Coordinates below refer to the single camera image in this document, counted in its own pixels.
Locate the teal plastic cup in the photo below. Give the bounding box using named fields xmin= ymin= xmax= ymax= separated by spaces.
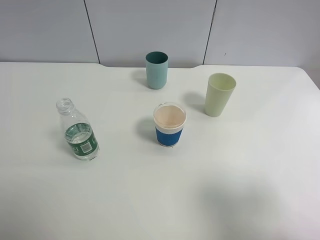
xmin=145 ymin=51 xmax=169 ymax=90

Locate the pale green plastic cup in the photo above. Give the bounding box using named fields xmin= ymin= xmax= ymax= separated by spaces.
xmin=204 ymin=73 xmax=237 ymax=117

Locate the clear plastic water bottle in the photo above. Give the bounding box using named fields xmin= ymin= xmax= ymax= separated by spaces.
xmin=56 ymin=97 xmax=100 ymax=161

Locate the blue sleeved paper cup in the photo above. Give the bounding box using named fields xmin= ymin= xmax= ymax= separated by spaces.
xmin=153 ymin=102 xmax=187 ymax=147

